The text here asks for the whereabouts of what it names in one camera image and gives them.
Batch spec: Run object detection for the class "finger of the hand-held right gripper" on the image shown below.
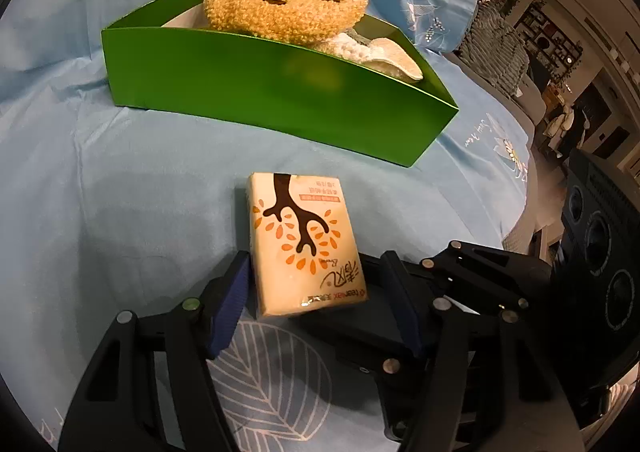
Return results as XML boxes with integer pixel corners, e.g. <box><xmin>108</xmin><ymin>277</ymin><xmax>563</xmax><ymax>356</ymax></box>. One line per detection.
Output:
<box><xmin>419</xmin><ymin>240</ymin><xmax>557</xmax><ymax>315</ymax></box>
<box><xmin>294</xmin><ymin>301</ymin><xmax>433</xmax><ymax>380</ymax></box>

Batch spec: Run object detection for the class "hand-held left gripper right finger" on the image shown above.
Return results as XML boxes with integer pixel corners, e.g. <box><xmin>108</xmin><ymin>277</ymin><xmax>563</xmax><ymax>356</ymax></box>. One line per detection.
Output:
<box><xmin>379</xmin><ymin>249</ymin><xmax>586</xmax><ymax>452</ymax></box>

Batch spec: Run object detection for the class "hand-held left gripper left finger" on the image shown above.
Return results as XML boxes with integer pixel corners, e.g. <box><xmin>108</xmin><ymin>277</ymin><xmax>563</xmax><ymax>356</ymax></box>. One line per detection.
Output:
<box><xmin>57</xmin><ymin>251</ymin><xmax>251</xmax><ymax>452</ymax></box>

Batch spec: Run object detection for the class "cream tissue packet tree print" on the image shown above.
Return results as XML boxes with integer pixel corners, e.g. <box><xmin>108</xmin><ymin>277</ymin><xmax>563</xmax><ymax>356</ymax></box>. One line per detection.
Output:
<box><xmin>246</xmin><ymin>172</ymin><xmax>369</xmax><ymax>319</ymax></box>

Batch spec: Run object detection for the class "green cardboard box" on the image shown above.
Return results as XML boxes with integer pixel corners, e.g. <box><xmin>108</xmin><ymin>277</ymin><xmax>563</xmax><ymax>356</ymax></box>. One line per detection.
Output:
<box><xmin>101</xmin><ymin>0</ymin><xmax>460</xmax><ymax>168</ymax></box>

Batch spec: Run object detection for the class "cream fluffy towel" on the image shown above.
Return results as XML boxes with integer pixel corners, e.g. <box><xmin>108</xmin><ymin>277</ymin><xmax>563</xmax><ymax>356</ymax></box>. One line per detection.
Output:
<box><xmin>362</xmin><ymin>36</ymin><xmax>425</xmax><ymax>82</ymax></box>

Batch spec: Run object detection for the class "white knit cloth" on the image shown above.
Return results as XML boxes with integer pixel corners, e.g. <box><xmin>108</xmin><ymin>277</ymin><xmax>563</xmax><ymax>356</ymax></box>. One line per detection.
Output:
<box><xmin>312</xmin><ymin>29</ymin><xmax>373</xmax><ymax>64</ymax></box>

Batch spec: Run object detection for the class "cookie plush toy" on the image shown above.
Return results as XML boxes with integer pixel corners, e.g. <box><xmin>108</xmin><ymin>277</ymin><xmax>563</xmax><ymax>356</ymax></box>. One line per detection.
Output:
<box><xmin>201</xmin><ymin>0</ymin><xmax>372</xmax><ymax>47</ymax></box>

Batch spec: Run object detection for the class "grey sofa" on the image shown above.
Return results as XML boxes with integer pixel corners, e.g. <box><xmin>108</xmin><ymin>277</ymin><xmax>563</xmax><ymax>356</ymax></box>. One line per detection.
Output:
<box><xmin>502</xmin><ymin>77</ymin><xmax>568</xmax><ymax>253</ymax></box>

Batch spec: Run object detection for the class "blue floral bed sheet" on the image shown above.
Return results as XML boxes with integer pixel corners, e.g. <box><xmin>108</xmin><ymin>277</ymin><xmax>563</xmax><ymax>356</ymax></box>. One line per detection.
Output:
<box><xmin>0</xmin><ymin>0</ymin><xmax>538</xmax><ymax>452</ymax></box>

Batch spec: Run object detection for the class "grey striped cushion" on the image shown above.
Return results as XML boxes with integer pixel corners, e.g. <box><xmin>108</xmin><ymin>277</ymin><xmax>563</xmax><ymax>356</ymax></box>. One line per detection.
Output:
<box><xmin>457</xmin><ymin>12</ymin><xmax>531</xmax><ymax>98</ymax></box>

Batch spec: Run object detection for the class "dark display shelf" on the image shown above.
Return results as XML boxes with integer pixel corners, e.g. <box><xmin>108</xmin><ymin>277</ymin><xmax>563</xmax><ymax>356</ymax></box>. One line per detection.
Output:
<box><xmin>515</xmin><ymin>0</ymin><xmax>583</xmax><ymax>83</ymax></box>

